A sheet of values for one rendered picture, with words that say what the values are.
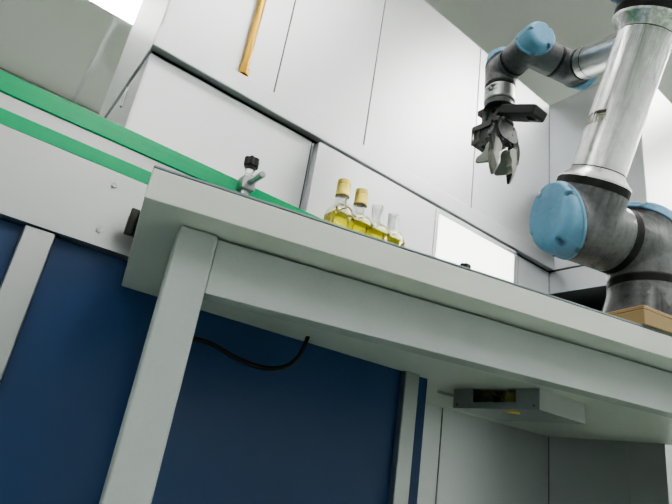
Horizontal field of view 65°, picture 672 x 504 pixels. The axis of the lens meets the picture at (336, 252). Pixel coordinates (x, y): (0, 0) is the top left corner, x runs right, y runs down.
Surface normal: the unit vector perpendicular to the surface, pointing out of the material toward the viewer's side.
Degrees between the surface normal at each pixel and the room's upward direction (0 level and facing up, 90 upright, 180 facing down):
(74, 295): 90
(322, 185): 90
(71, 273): 90
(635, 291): 71
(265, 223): 90
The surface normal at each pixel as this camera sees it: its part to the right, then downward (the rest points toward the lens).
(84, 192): 0.61, -0.21
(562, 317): 0.41, -0.28
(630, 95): -0.24, -0.04
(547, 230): -0.96, -0.16
